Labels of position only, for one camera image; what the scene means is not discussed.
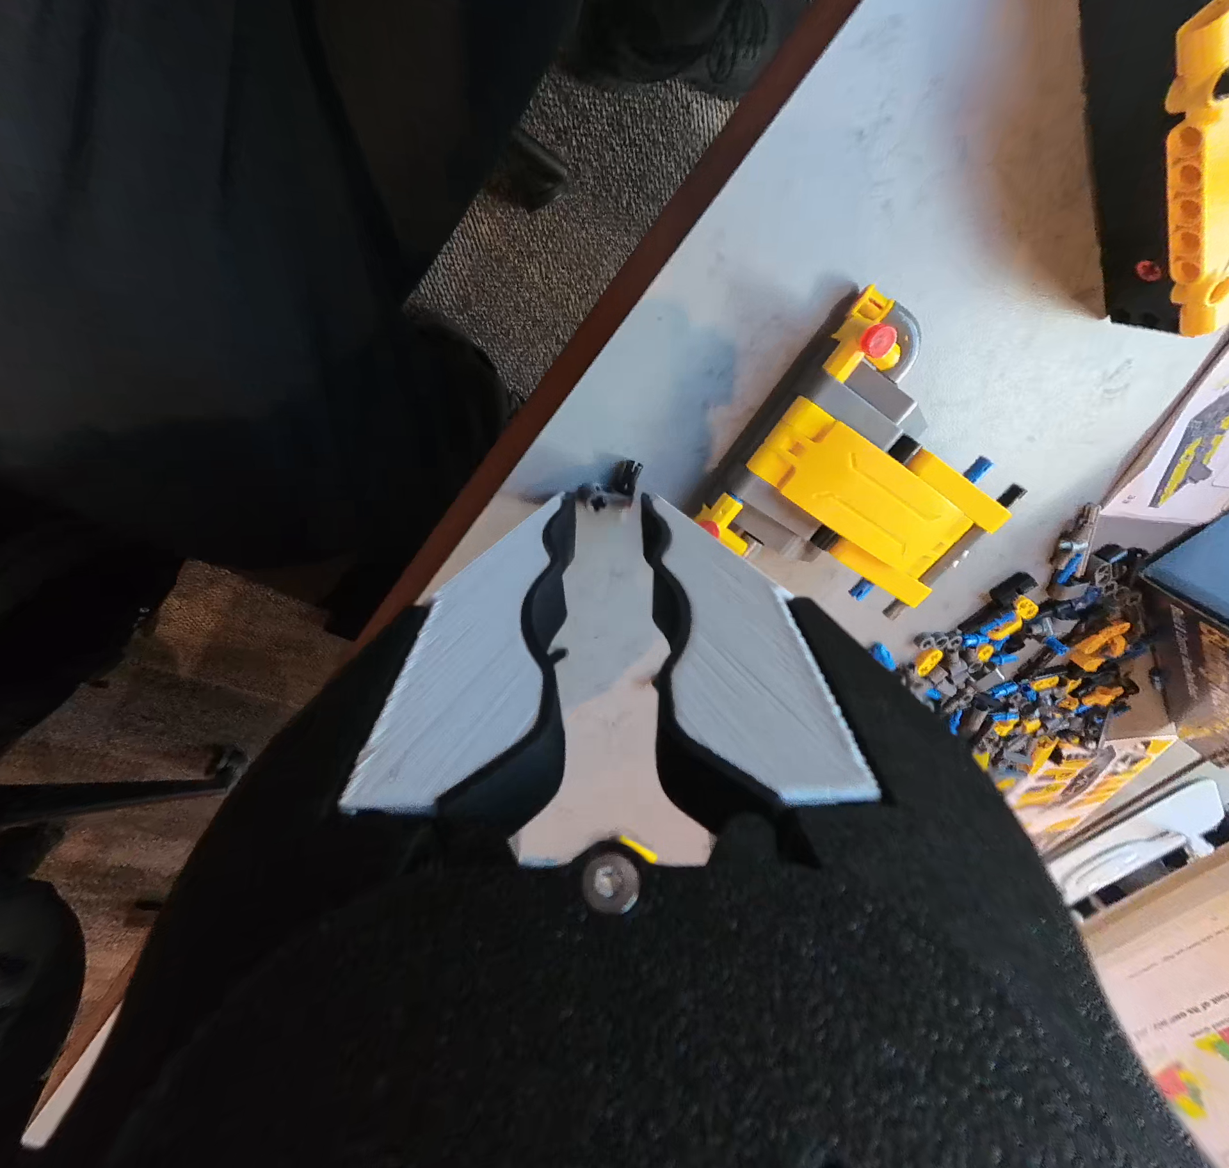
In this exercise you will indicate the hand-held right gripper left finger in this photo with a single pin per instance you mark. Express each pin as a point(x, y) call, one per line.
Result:
point(461, 698)

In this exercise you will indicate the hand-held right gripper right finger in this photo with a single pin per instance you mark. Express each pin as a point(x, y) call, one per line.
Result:
point(768, 698)

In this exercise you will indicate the grey connector with black pins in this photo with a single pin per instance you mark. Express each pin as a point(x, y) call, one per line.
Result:
point(602, 491)

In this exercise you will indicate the black yellow toy base assembly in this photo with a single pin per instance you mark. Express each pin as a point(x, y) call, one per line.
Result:
point(1123, 132)

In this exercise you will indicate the grey desk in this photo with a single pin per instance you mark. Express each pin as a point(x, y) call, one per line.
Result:
point(912, 180)

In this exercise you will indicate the yellow curved panel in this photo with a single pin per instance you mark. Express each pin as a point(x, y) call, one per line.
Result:
point(638, 849)

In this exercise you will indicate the yellow grey toy hood assembly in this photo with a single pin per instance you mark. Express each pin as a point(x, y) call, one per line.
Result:
point(864, 487)

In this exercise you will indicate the pile of small loose bricks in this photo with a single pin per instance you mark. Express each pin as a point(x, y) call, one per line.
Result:
point(1037, 670)

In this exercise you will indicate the black chair base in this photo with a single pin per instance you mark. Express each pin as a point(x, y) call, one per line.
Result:
point(115, 789)

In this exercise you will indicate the white rounded tray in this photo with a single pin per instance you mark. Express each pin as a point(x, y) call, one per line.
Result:
point(1143, 842)

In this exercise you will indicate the blue cardboard box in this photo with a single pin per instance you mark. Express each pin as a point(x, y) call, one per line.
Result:
point(1195, 641)

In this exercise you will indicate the open instruction booklet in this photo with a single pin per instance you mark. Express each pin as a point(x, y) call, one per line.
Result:
point(1181, 458)

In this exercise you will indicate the person's black shoe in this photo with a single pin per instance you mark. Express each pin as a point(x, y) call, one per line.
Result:
point(532, 171)
point(672, 6)

